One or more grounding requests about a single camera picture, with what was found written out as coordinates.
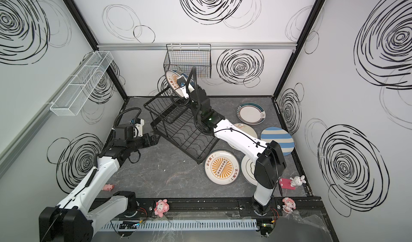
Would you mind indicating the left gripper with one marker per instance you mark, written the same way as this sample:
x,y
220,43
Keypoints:
x,y
145,140

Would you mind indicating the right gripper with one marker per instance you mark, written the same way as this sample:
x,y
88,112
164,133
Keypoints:
x,y
193,90

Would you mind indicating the sunburst plate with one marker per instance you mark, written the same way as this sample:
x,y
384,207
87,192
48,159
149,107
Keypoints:
x,y
222,167
177,82

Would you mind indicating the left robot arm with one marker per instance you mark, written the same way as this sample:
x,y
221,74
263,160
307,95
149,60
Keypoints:
x,y
72,220

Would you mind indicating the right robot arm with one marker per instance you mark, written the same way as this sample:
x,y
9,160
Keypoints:
x,y
267,156

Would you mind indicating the white plate green rim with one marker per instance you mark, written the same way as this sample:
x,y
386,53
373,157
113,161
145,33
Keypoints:
x,y
251,113

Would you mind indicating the cream floral plate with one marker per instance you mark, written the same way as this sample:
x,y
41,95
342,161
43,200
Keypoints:
x,y
246,129

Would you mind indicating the small pink toy left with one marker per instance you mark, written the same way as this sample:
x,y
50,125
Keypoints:
x,y
108,187

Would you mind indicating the pink plush toy left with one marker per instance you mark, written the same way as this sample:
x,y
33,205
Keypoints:
x,y
162,207

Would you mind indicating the pink plush toy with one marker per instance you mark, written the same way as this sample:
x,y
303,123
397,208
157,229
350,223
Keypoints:
x,y
289,205
162,207

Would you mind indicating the white plate black rim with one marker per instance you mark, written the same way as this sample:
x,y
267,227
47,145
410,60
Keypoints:
x,y
247,169

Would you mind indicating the blue striped plate right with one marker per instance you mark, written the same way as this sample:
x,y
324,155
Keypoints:
x,y
280,136

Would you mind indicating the white bunny pink toy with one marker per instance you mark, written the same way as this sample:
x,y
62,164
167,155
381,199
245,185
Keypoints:
x,y
292,183

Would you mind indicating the pink plush toy right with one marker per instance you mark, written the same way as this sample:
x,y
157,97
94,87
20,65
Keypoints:
x,y
289,205

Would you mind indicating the black wire dish rack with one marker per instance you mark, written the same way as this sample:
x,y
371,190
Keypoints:
x,y
174,121

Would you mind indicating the black wire wall basket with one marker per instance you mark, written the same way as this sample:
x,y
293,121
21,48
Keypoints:
x,y
183,57

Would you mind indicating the white mesh wall shelf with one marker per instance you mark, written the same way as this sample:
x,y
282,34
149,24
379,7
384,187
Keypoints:
x,y
89,83

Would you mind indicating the aluminium wall rail back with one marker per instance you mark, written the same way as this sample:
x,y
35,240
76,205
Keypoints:
x,y
214,46

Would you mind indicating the aluminium wall rail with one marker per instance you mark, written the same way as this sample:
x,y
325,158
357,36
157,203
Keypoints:
x,y
214,46
30,130

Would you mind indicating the white slotted cable duct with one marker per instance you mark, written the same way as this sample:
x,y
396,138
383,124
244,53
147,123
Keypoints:
x,y
182,225

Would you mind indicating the aluminium wall rail left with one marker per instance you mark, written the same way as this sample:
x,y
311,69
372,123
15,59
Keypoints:
x,y
30,130

